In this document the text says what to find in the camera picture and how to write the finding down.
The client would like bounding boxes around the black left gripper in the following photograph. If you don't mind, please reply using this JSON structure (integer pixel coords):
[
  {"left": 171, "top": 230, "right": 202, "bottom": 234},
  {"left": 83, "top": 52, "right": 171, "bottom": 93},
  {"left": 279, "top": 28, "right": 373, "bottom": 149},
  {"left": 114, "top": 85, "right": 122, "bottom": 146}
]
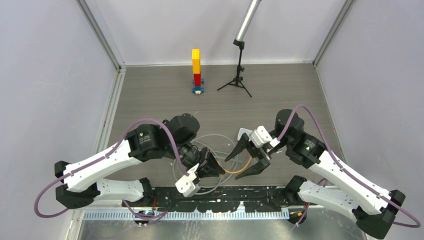
[{"left": 168, "top": 140, "right": 225, "bottom": 181}]

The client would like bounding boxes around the yellow ethernet cable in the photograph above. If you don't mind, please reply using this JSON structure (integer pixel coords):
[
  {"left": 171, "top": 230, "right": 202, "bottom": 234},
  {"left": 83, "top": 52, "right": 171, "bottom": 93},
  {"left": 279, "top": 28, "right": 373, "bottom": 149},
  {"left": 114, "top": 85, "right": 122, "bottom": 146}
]
[{"left": 223, "top": 155, "right": 253, "bottom": 175}]

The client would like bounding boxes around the white network switch box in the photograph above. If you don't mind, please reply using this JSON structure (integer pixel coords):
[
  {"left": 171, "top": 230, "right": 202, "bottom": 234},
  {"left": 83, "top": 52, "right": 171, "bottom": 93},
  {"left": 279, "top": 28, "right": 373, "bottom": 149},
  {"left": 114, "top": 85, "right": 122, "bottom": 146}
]
[{"left": 237, "top": 128, "right": 253, "bottom": 141}]

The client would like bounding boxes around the grey ethernet cable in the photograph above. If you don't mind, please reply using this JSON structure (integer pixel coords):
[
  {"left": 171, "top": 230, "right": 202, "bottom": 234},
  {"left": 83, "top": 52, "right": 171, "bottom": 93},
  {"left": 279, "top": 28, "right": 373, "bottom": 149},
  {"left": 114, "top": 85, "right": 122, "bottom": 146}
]
[{"left": 172, "top": 134, "right": 244, "bottom": 196}]

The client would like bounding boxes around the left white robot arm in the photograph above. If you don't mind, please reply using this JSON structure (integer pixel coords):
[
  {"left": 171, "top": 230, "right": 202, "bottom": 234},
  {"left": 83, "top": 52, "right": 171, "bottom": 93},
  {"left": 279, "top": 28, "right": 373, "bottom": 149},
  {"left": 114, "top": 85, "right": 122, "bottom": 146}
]
[{"left": 54, "top": 113, "right": 225, "bottom": 209}]

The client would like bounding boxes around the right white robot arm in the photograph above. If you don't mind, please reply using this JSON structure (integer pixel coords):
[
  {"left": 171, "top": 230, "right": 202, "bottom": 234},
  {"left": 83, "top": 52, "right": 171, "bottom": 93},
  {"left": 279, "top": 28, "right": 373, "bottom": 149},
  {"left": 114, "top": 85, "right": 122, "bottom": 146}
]
[{"left": 228, "top": 109, "right": 406, "bottom": 240}]

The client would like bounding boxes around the colourful toy block tower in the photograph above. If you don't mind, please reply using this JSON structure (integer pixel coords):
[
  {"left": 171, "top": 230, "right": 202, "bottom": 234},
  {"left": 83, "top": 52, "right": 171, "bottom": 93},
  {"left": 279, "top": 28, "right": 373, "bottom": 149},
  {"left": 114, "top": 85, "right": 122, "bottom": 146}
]
[{"left": 191, "top": 48, "right": 204, "bottom": 95}]

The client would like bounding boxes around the black tripod with silver pole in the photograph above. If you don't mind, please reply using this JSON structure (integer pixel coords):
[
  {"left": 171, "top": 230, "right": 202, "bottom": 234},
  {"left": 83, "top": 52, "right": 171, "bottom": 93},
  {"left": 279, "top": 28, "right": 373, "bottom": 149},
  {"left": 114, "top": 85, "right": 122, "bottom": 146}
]
[{"left": 217, "top": 0, "right": 262, "bottom": 98}]

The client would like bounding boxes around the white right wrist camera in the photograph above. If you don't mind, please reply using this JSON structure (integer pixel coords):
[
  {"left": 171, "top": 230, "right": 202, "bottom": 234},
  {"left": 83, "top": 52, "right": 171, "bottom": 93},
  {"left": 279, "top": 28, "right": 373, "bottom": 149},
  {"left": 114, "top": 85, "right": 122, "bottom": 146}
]
[{"left": 248, "top": 125, "right": 280, "bottom": 153}]

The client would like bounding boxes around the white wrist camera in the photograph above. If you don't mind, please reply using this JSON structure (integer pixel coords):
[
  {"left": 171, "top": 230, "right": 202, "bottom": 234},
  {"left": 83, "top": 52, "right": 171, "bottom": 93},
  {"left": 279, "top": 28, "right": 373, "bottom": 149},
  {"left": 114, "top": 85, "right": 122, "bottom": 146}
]
[
  {"left": 248, "top": 125, "right": 280, "bottom": 153},
  {"left": 175, "top": 163, "right": 200, "bottom": 198}
]

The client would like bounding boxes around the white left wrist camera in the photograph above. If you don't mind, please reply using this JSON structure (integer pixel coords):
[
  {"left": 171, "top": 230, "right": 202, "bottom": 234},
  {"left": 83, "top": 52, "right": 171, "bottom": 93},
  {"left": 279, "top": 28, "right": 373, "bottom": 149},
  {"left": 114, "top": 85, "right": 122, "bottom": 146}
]
[{"left": 175, "top": 163, "right": 200, "bottom": 198}]

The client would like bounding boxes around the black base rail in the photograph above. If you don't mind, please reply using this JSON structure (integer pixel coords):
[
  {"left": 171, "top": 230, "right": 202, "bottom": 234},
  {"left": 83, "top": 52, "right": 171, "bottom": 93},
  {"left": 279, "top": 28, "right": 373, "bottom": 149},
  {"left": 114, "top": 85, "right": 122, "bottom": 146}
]
[{"left": 127, "top": 186, "right": 307, "bottom": 213}]

